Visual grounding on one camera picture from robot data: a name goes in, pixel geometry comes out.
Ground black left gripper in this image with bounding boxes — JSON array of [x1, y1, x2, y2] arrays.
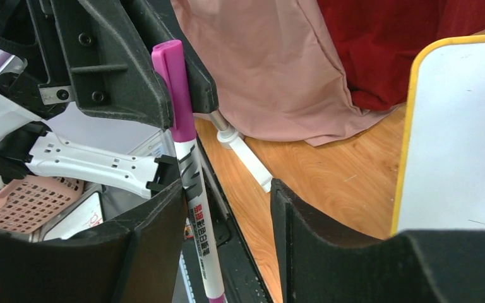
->
[[0, 1, 173, 129]]

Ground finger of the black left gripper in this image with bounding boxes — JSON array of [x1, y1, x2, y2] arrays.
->
[[121, 0, 219, 114]]

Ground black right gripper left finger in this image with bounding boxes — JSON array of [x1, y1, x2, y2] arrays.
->
[[0, 181, 186, 302]]

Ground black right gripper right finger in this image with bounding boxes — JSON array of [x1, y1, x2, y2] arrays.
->
[[270, 179, 485, 302]]

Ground white purple whiteboard marker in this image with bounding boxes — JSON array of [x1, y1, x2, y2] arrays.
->
[[151, 40, 226, 302]]

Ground yellow-framed whiteboard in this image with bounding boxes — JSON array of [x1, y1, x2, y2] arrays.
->
[[391, 35, 485, 234]]

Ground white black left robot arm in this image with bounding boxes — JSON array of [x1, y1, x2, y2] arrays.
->
[[0, 1, 218, 198]]

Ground pink perforated basket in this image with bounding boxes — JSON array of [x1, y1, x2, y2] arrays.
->
[[0, 175, 85, 234]]

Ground silver clothes rack pole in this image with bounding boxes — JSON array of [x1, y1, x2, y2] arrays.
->
[[207, 110, 231, 132]]

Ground pink shorts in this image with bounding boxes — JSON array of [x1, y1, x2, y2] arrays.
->
[[172, 0, 389, 146]]

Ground white rack base foot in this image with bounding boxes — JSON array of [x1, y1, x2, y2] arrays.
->
[[217, 128, 273, 193]]

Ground red t-shirt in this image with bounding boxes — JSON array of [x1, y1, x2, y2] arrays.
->
[[318, 0, 485, 110]]

